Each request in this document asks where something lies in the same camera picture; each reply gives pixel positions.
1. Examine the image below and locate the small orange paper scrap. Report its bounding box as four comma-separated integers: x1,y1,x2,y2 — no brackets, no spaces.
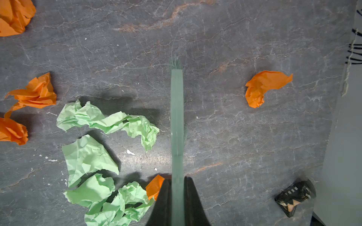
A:
146,175,165,201

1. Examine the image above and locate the orange paper scrap far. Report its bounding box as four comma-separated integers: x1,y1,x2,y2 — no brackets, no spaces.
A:
1,0,36,37

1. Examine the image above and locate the small black snack wrapper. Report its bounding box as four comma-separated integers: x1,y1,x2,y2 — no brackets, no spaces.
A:
274,179,316,218

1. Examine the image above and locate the green paper scrap front right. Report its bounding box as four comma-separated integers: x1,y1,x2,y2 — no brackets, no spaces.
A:
84,182,155,226

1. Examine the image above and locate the orange paper scrap strip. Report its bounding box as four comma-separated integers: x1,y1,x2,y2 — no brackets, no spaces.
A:
4,72,57,118

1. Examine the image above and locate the green hand brush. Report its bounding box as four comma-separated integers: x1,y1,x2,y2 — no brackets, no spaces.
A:
170,57,185,226

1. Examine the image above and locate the green paper scrap lower bin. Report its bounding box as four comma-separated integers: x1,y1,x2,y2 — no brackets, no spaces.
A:
62,135,119,188

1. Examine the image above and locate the orange paper scrap left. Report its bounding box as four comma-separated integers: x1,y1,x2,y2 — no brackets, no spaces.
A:
1,118,28,146

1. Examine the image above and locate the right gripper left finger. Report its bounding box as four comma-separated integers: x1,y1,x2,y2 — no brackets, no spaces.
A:
146,179,172,226

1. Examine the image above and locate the green paper scrap centre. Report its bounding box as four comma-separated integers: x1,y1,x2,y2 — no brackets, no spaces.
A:
57,100,159,152

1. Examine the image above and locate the orange paper scrap right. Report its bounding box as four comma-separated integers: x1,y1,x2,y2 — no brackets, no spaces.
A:
245,71,293,108

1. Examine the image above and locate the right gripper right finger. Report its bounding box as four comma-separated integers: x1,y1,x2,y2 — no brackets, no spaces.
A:
184,177,211,226

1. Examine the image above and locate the green paper scrap by bin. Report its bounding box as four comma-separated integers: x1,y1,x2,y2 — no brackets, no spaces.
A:
64,174,116,208

